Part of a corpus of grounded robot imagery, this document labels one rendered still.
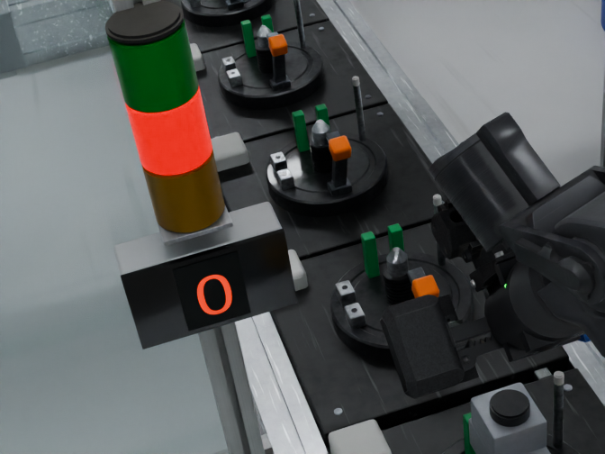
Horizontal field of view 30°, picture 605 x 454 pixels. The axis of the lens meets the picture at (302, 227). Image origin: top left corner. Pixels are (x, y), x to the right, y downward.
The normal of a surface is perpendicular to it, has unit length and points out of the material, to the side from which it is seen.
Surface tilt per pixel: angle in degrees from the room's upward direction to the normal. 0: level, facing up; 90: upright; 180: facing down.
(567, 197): 46
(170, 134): 90
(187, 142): 90
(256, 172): 0
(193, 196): 90
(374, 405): 0
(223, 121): 0
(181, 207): 90
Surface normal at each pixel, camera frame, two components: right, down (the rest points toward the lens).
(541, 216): 0.35, -0.22
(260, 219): -0.13, -0.78
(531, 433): 0.29, 0.57
